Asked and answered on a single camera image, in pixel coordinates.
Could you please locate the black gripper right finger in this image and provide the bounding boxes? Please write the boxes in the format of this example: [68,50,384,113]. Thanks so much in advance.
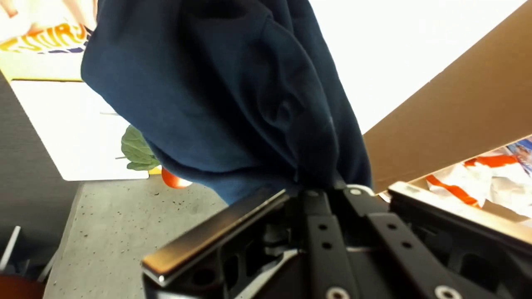
[332,182,532,299]

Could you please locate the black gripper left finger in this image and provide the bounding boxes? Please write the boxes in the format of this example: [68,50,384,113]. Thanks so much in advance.
[139,186,362,299]

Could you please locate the dark blue cloth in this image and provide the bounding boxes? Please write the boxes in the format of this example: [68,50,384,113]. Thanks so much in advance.
[80,0,374,205]

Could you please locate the brown cardboard box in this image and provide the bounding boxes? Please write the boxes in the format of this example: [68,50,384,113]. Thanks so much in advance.
[361,0,532,223]

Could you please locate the peach orange printed cloth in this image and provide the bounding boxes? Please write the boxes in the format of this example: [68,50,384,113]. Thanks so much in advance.
[0,0,100,59]

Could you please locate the white crumpled plastic packaging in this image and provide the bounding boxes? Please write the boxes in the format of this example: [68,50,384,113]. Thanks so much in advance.
[424,152,532,220]

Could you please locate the green leaf toy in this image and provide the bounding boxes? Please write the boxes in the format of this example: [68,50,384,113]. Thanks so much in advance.
[120,123,163,173]

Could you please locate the white paper sheet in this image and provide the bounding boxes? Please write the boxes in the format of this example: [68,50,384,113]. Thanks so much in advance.
[8,79,153,183]

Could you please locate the orange chair white legs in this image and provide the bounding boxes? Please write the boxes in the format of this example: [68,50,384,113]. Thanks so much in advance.
[0,223,46,299]

